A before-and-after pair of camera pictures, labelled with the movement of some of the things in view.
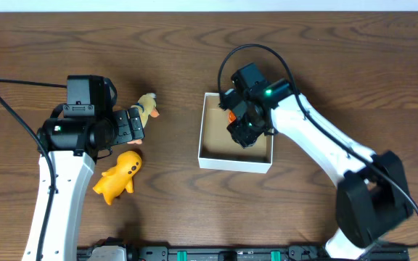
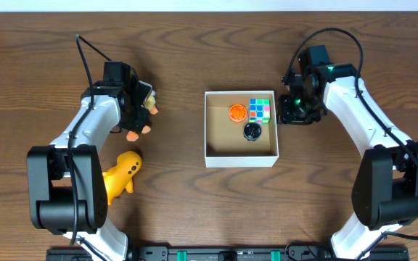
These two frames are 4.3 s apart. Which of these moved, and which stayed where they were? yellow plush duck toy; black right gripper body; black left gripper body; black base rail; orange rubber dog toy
Moved: black left gripper body; black right gripper body
Stayed: orange rubber dog toy; yellow plush duck toy; black base rail
